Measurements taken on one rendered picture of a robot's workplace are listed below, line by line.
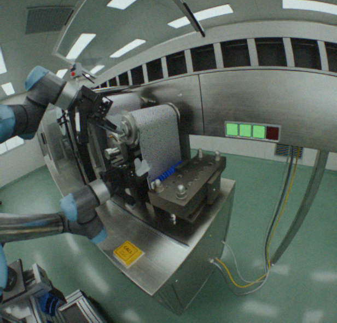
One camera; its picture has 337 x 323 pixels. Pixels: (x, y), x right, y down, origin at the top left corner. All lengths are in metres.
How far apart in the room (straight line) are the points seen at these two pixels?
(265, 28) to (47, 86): 0.75
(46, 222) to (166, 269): 0.38
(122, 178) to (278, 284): 1.46
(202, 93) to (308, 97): 0.47
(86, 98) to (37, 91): 0.15
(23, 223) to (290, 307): 1.64
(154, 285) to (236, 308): 1.00
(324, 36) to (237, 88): 0.48
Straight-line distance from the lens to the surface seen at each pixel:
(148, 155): 0.58
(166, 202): 0.52
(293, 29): 0.71
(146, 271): 0.50
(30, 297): 0.96
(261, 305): 1.45
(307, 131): 0.68
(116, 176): 0.48
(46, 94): 0.44
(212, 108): 0.70
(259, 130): 0.66
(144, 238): 0.57
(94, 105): 0.46
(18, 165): 6.12
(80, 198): 0.44
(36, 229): 0.48
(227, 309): 1.38
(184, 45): 0.79
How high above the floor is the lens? 1.34
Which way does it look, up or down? 22 degrees down
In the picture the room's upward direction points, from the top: 8 degrees counter-clockwise
